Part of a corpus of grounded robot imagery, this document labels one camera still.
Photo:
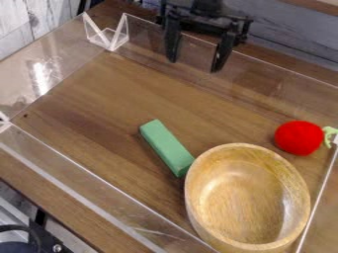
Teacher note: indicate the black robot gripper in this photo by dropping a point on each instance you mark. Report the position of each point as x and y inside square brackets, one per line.
[211, 17]

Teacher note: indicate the red plush tomato toy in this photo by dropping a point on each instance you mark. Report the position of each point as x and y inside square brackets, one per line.
[301, 137]

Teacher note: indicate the green rectangular block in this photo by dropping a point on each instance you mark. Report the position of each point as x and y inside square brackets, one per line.
[167, 147]

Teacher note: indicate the wooden bowl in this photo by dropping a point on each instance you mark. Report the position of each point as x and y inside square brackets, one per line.
[246, 199]

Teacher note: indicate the black table clamp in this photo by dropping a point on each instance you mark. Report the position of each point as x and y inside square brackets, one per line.
[51, 244]

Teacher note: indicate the clear acrylic back wall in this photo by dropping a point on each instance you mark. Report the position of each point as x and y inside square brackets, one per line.
[234, 105]

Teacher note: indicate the clear acrylic wall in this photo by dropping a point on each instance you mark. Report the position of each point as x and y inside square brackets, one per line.
[35, 69]
[234, 105]
[334, 142]
[103, 215]

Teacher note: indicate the clear acrylic corner bracket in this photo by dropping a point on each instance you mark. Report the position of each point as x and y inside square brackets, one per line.
[107, 38]

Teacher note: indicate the clear acrylic left wall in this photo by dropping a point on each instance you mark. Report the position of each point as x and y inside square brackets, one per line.
[35, 69]

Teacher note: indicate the clear acrylic right wall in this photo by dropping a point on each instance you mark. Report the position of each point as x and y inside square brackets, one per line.
[334, 142]

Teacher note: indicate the clear acrylic front wall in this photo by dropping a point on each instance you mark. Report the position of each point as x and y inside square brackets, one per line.
[103, 215]

